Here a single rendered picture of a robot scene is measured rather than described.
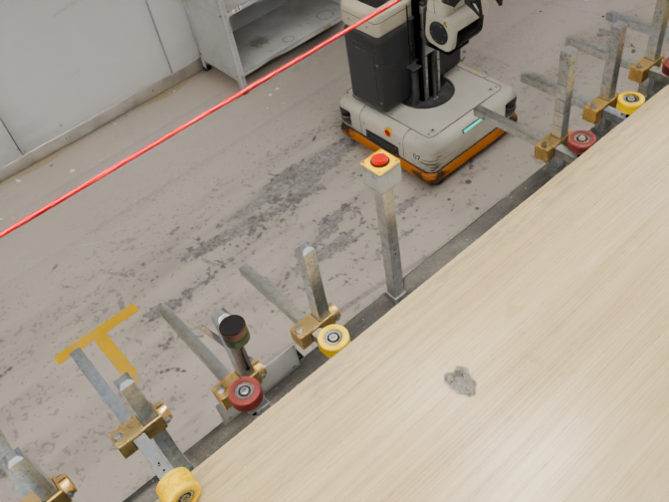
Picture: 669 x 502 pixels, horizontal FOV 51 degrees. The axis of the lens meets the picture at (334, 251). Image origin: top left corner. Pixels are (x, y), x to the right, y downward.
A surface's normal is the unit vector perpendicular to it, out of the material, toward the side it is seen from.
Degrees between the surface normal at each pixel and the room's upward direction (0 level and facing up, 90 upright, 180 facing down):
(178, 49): 90
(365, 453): 0
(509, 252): 0
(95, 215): 0
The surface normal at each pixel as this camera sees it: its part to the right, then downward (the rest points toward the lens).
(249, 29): -0.14, -0.67
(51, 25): 0.65, 0.50
